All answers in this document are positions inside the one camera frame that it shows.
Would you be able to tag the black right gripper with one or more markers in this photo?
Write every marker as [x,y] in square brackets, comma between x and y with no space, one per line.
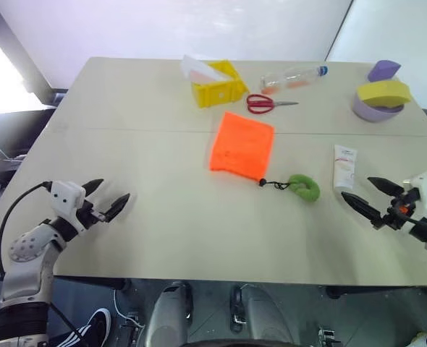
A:
[392,214]

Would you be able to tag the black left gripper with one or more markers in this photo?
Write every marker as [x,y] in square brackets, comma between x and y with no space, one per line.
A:
[90,215]

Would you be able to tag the white cream tube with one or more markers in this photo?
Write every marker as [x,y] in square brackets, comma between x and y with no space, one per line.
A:
[345,166]

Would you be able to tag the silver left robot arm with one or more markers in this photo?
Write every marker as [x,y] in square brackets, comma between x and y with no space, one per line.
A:
[25,249]

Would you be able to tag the lavender round bowl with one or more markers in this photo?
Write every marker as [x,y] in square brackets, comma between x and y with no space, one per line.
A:
[372,115]

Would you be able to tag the yellow sponge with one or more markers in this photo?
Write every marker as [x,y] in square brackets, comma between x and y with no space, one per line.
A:
[381,92]

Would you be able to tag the grey floor equipment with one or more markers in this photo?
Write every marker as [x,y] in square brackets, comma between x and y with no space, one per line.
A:
[0,162]

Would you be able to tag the purple sponge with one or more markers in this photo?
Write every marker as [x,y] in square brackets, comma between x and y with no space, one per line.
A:
[381,70]

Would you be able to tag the black white striped shoe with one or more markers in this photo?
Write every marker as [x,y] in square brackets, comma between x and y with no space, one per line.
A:
[94,325]

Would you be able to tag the clear plastic bottle blue cap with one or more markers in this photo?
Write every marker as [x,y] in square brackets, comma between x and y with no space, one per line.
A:
[289,77]

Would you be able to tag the yellow plastic bin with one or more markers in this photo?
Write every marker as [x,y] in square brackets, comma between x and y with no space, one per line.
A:
[217,94]

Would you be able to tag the white translucent plastic sheet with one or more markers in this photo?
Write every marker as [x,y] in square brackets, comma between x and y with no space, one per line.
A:
[199,67]

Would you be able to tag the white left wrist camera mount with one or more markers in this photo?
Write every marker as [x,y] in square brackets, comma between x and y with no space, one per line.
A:
[65,197]

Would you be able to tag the black table bracket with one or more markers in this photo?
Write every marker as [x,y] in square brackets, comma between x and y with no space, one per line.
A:
[334,291]

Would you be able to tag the grey metal frame post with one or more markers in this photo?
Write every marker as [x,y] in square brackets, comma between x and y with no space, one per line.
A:
[18,47]

